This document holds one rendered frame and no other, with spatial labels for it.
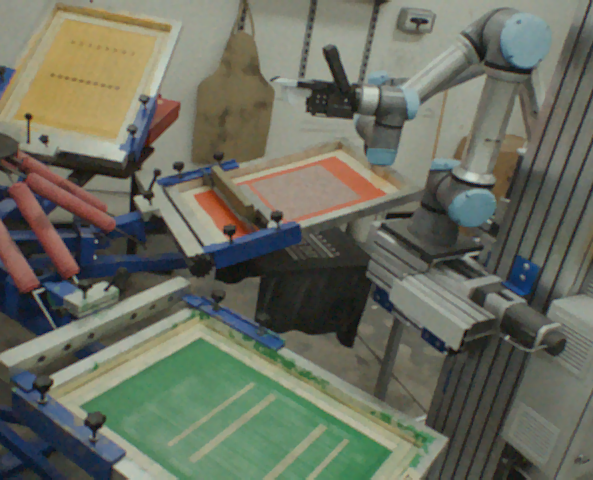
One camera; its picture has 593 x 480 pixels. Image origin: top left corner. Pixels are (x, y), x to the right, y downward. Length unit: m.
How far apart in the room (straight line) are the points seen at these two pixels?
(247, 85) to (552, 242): 2.81
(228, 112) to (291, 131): 0.53
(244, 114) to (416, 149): 1.56
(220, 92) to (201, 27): 0.40
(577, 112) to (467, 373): 0.86
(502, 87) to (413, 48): 3.28
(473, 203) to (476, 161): 0.11
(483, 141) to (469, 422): 0.94
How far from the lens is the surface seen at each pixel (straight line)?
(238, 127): 4.37
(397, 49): 4.88
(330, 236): 2.56
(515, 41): 1.65
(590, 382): 1.86
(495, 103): 1.70
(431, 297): 1.79
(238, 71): 4.29
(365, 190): 2.36
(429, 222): 1.90
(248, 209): 2.11
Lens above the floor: 1.97
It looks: 25 degrees down
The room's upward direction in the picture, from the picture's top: 11 degrees clockwise
